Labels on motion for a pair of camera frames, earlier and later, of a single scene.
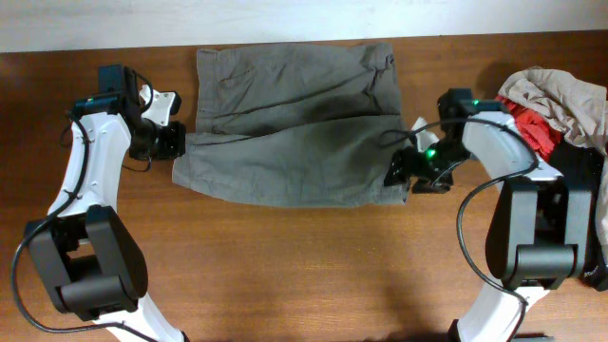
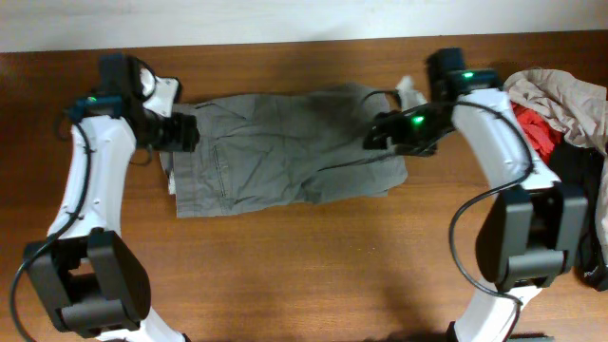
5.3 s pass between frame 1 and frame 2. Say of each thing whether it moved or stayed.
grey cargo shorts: moved
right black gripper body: moved
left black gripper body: moved
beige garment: stayed
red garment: stayed
